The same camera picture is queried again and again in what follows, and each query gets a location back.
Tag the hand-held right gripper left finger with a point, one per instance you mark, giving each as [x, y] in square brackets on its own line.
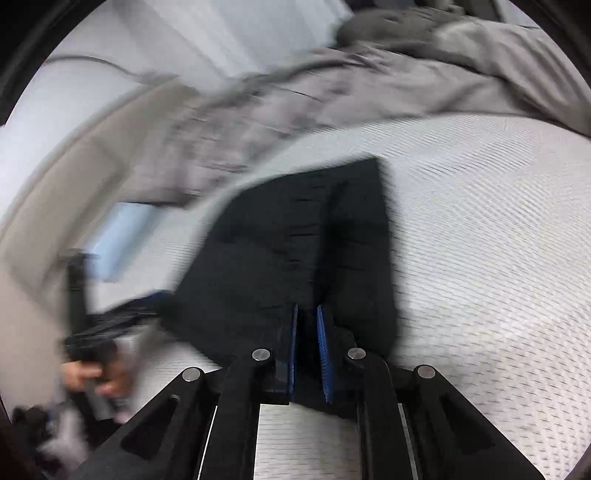
[292, 344]

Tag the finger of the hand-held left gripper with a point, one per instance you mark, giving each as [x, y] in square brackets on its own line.
[147, 304]

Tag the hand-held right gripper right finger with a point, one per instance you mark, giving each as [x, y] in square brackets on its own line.
[325, 353]

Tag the black pants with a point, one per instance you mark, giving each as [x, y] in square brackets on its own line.
[277, 240]

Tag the person's left hand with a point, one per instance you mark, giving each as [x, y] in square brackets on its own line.
[111, 376]

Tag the light blue pillow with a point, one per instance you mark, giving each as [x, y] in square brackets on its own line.
[122, 235]

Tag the beige padded headboard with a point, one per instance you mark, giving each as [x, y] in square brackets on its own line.
[60, 175]

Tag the white patterned mattress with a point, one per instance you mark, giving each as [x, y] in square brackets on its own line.
[485, 230]

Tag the grey duvet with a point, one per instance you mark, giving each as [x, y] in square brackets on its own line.
[415, 83]

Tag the white curtain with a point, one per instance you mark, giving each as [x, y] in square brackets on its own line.
[258, 32]

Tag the dark grey cloth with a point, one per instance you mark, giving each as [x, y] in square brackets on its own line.
[388, 25]

